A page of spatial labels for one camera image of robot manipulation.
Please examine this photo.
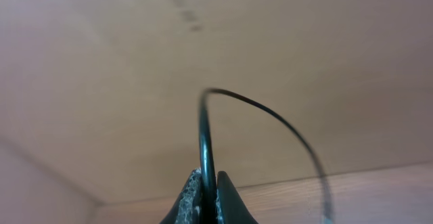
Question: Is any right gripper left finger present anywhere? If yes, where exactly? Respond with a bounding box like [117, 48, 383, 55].
[160, 168, 202, 224]

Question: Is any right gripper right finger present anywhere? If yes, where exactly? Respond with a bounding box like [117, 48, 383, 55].
[216, 171, 258, 224]

